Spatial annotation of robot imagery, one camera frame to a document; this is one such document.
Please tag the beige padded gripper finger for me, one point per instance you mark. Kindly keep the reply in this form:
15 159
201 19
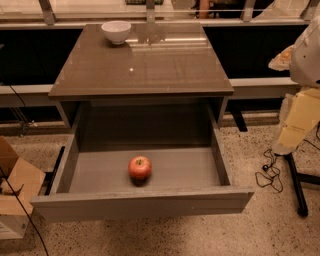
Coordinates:
299 114

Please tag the red apple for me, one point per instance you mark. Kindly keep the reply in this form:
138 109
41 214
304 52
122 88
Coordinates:
140 167

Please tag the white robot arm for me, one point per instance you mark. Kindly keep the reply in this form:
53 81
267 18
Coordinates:
302 59

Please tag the open grey top drawer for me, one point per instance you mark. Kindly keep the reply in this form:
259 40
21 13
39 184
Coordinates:
189 170

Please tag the grey cabinet with counter top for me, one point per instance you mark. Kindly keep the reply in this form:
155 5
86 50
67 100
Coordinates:
174 60

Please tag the black stand leg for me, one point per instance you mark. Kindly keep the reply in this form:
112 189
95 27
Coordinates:
298 179

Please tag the white ceramic bowl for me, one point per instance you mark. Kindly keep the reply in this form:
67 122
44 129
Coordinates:
117 32

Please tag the cardboard box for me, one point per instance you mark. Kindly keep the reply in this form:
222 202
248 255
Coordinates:
20 181

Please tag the black drawer slide rail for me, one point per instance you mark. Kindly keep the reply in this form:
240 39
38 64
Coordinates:
50 176

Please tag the grey horizontal rail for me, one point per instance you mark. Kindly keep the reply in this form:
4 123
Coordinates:
244 88

